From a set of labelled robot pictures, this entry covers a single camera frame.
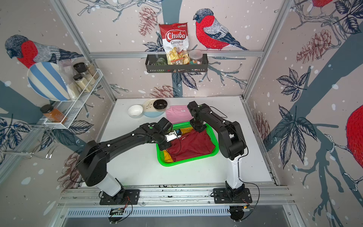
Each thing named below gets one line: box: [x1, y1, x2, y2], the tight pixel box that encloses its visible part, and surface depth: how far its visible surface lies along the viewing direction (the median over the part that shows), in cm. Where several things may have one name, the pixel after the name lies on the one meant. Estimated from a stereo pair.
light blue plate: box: [142, 98, 166, 118], surface depth 115 cm
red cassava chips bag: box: [158, 22, 190, 66], surface depth 84 cm
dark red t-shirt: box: [166, 130, 216, 162], surface depth 91 cm
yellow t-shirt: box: [163, 127, 194, 163], surface depth 87 cm
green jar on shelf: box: [155, 57, 167, 66], surface depth 94 cm
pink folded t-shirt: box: [165, 104, 194, 125], surface depth 113 cm
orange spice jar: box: [40, 104, 68, 125], surface depth 64 cm
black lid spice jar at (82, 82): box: [73, 73, 93, 93], surface depth 79 cm
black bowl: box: [152, 98, 168, 112], surface depth 112 cm
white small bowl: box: [127, 104, 144, 119], surface depth 110 cm
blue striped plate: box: [26, 61, 70, 102], surface depth 68 cm
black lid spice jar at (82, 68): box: [73, 62, 96, 86], surface depth 82 cm
